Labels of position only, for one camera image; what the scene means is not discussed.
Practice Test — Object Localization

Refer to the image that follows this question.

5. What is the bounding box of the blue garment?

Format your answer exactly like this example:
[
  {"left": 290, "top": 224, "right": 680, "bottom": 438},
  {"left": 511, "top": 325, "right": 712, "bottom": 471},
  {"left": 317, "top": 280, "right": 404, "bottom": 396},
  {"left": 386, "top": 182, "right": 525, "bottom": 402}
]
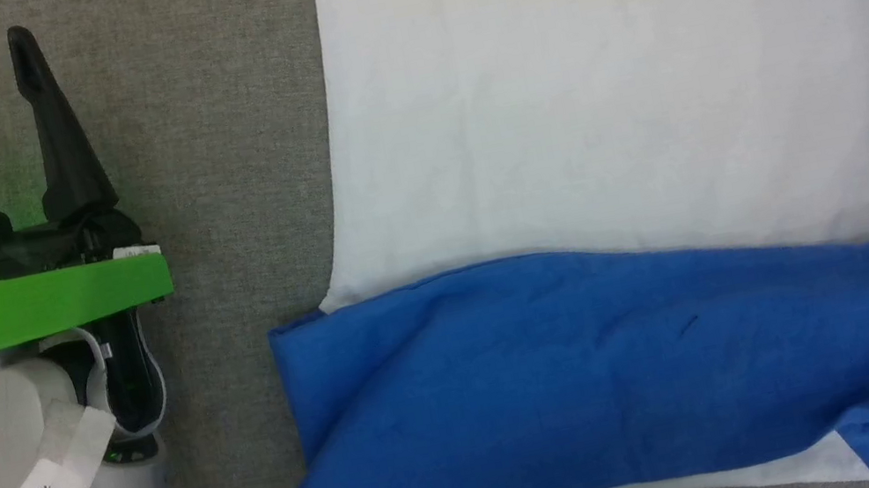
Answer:
[{"left": 222, "top": 192, "right": 869, "bottom": 488}]

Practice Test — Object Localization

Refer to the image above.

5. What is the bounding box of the white cloth sheet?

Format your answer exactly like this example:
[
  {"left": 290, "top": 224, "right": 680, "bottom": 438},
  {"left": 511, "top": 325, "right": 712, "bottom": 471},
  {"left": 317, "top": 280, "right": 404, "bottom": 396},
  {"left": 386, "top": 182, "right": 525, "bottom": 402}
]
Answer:
[{"left": 265, "top": 0, "right": 869, "bottom": 488}]

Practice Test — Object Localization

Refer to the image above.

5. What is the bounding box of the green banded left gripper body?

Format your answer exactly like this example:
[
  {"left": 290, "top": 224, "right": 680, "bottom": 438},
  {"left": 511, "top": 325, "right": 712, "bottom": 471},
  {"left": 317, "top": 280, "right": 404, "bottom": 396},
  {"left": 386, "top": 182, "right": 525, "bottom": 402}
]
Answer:
[{"left": 0, "top": 196, "right": 182, "bottom": 359}]

